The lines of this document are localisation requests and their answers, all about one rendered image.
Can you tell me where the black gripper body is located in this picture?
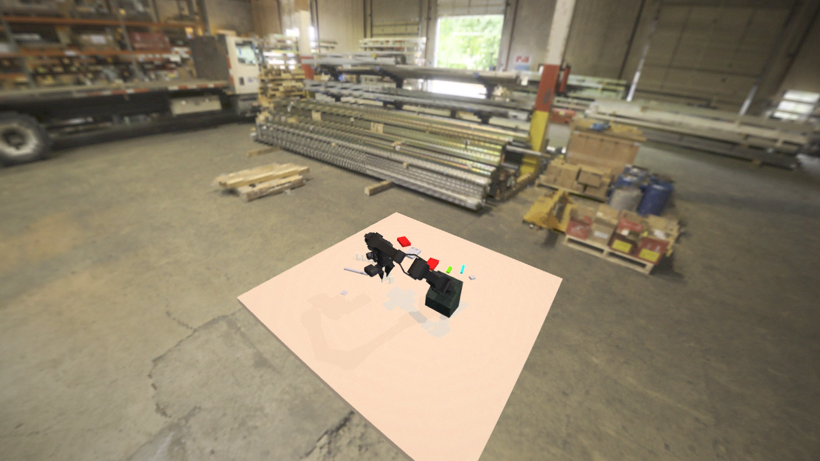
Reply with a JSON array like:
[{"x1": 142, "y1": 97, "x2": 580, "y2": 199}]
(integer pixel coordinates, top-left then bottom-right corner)
[{"x1": 364, "y1": 252, "x2": 393, "y2": 277}]

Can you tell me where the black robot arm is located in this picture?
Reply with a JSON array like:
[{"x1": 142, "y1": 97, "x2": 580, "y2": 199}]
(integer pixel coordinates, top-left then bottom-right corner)
[{"x1": 364, "y1": 232, "x2": 455, "y2": 295}]

